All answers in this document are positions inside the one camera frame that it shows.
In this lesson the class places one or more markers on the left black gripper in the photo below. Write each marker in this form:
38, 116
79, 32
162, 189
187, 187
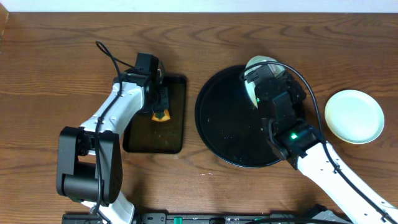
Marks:
160, 101

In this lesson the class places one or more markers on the orange green scrub sponge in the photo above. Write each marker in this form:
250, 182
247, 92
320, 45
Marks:
161, 116

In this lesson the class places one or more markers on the light blue plate top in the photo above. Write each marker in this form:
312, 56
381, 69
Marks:
250, 90

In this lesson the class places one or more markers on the light blue plate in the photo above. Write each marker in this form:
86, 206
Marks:
250, 90
354, 116

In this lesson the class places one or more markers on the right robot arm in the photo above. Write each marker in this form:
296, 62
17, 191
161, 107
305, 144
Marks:
303, 146

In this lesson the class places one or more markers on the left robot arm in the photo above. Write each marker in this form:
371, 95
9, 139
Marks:
89, 167

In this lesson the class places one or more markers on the black rectangular tray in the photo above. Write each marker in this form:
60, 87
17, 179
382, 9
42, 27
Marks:
146, 133

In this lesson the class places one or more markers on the black round tray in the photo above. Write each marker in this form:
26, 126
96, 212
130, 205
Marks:
229, 124

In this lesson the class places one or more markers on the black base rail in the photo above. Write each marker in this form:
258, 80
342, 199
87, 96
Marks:
162, 218

